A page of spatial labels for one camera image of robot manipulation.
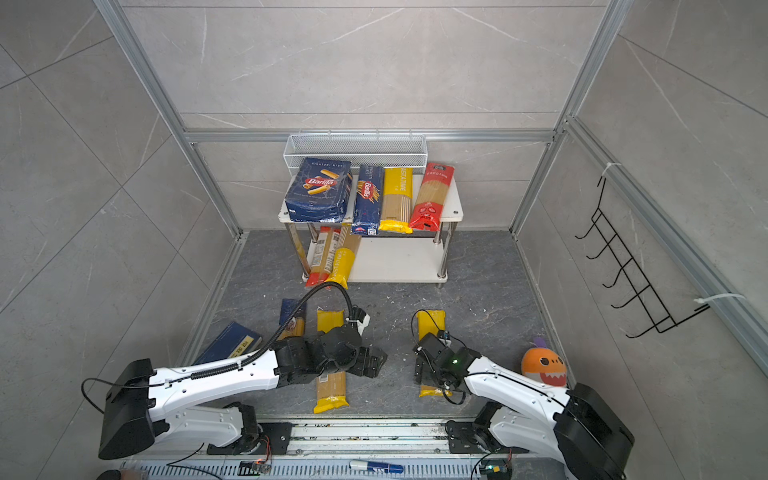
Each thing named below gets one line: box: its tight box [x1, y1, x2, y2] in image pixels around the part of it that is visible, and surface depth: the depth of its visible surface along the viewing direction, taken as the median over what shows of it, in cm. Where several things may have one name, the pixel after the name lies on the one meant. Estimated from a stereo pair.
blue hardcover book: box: [195, 322, 263, 365], surface depth 90 cm
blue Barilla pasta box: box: [285, 157, 353, 223], surface depth 76 cm
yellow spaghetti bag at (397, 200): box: [378, 167, 413, 234], surface depth 78 cm
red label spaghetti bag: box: [305, 226, 340, 288], surface depth 102 cm
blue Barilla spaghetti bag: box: [352, 165, 384, 236], surface depth 76 cm
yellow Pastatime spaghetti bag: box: [325, 223, 362, 290], surface depth 100 cm
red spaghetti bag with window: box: [410, 162, 455, 232], surface depth 79 cm
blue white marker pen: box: [349, 460, 404, 473], surface depth 70 cm
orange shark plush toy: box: [521, 337, 567, 387], surface depth 79 cm
